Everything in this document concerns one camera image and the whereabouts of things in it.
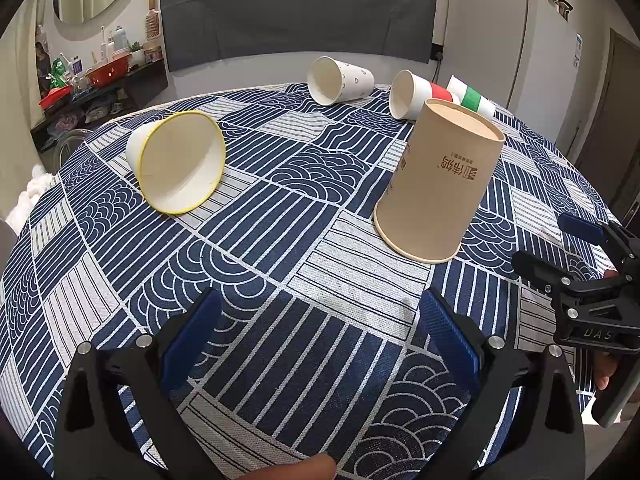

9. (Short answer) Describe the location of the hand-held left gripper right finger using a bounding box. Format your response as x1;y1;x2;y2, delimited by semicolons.
419;287;587;480

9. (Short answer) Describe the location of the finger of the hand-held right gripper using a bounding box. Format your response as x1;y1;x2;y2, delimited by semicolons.
557;212;640;281
511;250;581;297

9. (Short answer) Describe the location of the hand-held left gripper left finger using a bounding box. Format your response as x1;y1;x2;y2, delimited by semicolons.
52;287;223;480

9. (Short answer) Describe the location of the brown paper cup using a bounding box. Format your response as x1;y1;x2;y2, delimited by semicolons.
373;98;506;265

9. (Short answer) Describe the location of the green and white paper cup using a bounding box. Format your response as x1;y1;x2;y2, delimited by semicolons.
446;75;497;120

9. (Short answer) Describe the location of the yellow-rimmed white paper cup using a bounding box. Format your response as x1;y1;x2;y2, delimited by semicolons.
125;110;227;216

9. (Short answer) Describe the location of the red and white paper cup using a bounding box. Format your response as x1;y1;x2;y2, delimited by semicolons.
389;70;453;121

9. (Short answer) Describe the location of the white patterned paper cup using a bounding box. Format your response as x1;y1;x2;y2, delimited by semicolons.
306;56;375;106

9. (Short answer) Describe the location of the person's right hand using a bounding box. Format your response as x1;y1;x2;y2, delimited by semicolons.
592;349;617;392

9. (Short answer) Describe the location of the person's left hand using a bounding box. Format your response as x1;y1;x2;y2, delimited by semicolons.
235;452;337;480

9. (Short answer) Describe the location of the brown door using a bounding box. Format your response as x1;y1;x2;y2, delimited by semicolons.
575;27;640;222

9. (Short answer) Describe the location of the blue and white patterned tablecloth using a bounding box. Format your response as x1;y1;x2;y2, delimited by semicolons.
0;81;623;480

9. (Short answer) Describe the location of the white refrigerator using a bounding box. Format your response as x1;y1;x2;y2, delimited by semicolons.
432;0;584;150

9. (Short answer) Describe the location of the white fluffy cloth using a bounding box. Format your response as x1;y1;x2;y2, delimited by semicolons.
5;172;62;232

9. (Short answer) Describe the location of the dark side shelf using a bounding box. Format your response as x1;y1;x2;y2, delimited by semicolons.
30;62;169;157

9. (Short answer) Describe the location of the red tray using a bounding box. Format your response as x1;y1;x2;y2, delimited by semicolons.
39;85;74;111

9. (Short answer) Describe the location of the red bowl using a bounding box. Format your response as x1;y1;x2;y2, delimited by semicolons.
86;57;132;87

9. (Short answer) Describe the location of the green packet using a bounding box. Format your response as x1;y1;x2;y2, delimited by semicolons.
49;57;72;89

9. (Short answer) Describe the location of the wooden hairbrush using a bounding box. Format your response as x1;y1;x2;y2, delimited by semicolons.
145;0;161;42

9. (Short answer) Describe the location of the dark grey cloth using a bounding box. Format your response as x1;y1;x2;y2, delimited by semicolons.
158;0;442;73

